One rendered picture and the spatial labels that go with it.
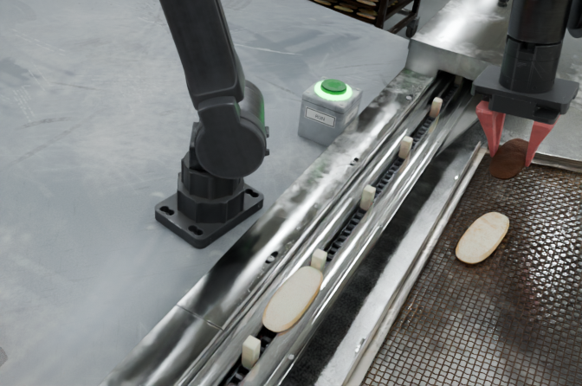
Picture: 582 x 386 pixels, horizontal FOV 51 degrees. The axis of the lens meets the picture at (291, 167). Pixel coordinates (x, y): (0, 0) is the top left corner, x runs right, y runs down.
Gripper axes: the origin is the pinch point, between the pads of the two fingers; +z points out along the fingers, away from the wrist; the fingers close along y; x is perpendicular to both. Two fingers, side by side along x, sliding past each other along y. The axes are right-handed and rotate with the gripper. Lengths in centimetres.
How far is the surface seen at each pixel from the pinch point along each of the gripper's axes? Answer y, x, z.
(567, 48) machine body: 7, -73, 12
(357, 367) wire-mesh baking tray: 2.7, 33.6, 5.3
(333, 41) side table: 45, -37, 6
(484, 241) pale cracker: -1.4, 12.3, 4.2
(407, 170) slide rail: 13.6, -1.9, 7.7
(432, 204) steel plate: 9.1, -1.0, 11.4
